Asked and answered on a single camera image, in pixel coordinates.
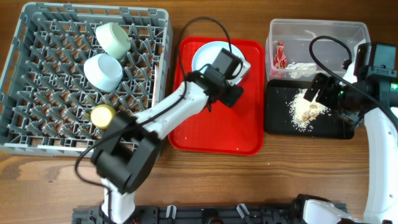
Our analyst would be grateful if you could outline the rice food scraps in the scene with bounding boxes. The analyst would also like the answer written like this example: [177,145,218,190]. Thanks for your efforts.
[287,88,330,132]

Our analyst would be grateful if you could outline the light blue plate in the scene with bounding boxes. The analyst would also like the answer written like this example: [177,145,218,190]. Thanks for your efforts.
[192,41,245,71]

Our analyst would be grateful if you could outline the white tissue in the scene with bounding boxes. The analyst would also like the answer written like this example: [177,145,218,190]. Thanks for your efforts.
[286,62,317,79]

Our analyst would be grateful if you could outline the red snack wrapper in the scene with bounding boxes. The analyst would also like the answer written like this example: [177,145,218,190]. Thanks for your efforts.
[273,42,287,69]

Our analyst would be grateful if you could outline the light green bowl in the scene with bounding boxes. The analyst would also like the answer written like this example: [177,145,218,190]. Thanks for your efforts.
[95,22,131,59]

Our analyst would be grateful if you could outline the light blue bowl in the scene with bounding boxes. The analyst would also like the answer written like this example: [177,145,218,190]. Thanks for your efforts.
[83,54,123,91]

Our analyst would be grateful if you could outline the yellow plastic cup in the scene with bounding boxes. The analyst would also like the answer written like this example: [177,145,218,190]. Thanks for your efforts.
[90,105,116,129]

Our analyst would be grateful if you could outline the white plastic fork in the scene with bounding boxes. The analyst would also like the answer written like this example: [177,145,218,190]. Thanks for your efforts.
[151,65,160,107]

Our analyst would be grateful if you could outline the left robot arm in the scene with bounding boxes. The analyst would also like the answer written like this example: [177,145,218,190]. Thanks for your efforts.
[91,49,251,223]

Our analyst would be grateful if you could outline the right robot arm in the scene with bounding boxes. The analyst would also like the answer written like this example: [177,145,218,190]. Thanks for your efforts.
[300,42,397,223]

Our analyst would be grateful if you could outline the black waste tray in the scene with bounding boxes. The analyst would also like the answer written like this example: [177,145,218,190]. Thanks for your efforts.
[264,80,354,139]

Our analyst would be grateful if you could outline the grey dishwasher rack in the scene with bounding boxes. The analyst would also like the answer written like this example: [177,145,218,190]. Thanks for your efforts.
[1,2,173,157]

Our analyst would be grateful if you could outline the red serving tray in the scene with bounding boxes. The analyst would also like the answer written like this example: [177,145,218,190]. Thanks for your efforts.
[168,39,265,156]

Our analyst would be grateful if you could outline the clear plastic bin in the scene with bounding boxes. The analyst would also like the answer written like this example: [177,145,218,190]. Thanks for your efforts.
[266,19,371,81]

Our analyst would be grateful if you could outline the right black cable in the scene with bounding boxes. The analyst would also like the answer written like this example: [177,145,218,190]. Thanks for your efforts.
[308,35,398,134]

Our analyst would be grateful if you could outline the black cable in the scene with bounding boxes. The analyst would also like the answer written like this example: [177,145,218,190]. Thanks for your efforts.
[73,16,245,224]
[308,35,398,134]

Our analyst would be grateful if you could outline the left black cable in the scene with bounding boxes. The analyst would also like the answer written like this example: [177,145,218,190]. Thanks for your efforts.
[73,16,245,224]

